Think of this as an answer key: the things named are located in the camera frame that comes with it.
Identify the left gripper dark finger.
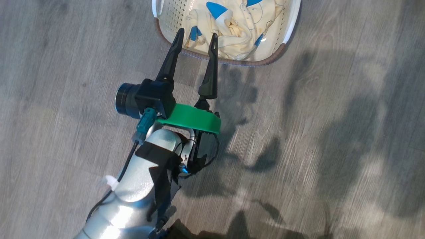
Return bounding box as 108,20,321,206
198,33,219,101
155,28,185,84

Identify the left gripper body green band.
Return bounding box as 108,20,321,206
156,100,221,174

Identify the cream garment with blue patches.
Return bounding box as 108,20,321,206
184,0,287,61

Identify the white perforated laundry basket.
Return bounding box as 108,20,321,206
152,0,302,66

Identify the black cable with teal plug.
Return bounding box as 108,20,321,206
86,108,157,223

